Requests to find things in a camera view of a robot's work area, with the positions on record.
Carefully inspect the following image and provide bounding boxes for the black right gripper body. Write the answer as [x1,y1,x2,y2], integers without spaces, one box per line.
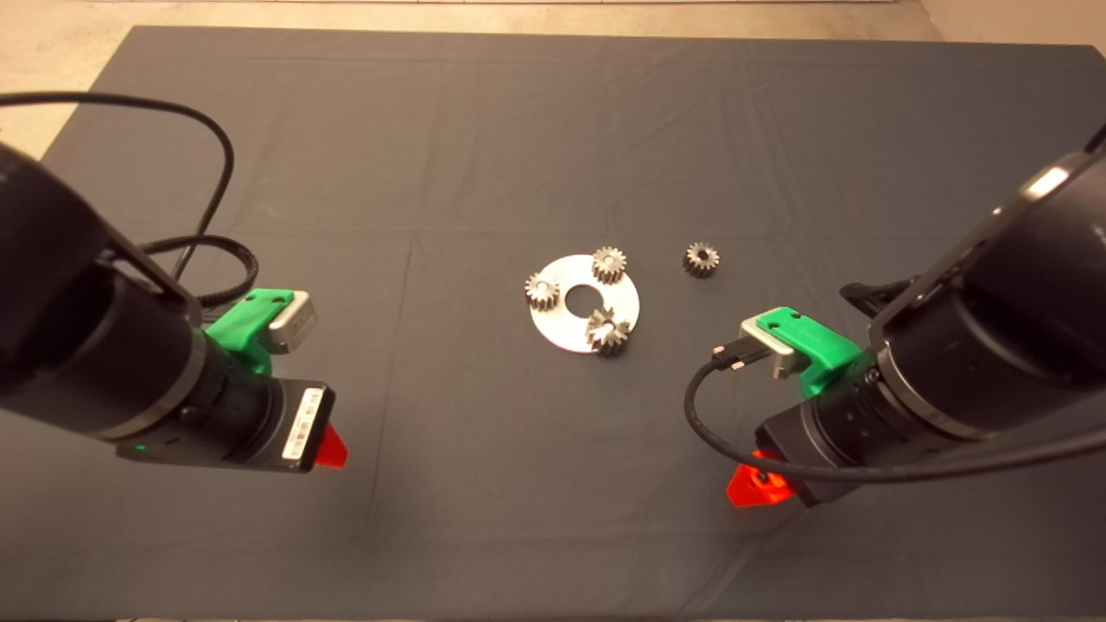
[756,367,908,506]

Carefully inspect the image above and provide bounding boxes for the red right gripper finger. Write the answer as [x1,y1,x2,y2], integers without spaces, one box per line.
[728,449,794,509]

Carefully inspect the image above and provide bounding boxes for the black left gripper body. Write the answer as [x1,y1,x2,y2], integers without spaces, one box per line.
[117,370,336,473]

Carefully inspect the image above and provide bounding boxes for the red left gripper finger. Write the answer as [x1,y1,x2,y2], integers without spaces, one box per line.
[313,423,348,469]

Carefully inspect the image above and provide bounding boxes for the larger steel gear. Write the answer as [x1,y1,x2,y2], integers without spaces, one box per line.
[586,308,632,358]

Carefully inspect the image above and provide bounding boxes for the dark grey table cloth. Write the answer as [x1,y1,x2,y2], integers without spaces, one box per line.
[0,24,1106,619]

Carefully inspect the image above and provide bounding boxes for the round metal plate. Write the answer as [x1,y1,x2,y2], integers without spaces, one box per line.
[529,254,641,353]

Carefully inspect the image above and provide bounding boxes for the green right camera mount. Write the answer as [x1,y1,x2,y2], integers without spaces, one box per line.
[756,307,863,398]

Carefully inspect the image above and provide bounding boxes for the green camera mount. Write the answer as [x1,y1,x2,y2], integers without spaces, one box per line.
[756,307,863,398]
[206,288,299,377]

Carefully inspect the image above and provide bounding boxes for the green left camera mount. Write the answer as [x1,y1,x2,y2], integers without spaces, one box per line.
[206,288,299,377]

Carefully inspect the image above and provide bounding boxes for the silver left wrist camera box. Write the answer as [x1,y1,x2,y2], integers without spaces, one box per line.
[266,291,317,355]

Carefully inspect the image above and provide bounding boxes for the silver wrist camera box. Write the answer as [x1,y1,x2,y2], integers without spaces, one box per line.
[266,291,317,355]
[741,315,809,381]

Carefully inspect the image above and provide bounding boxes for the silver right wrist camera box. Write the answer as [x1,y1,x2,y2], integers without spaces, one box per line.
[741,315,809,381]

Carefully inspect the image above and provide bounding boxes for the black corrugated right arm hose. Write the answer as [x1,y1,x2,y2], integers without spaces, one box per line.
[840,276,918,319]

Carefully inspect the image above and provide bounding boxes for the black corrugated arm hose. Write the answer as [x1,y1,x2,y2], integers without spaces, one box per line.
[143,235,258,305]
[840,276,918,319]

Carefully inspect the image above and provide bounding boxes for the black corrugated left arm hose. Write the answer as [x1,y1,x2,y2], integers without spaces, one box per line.
[143,235,258,305]

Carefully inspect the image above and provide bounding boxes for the thin black left camera cable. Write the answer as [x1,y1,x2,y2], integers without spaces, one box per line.
[0,91,236,282]

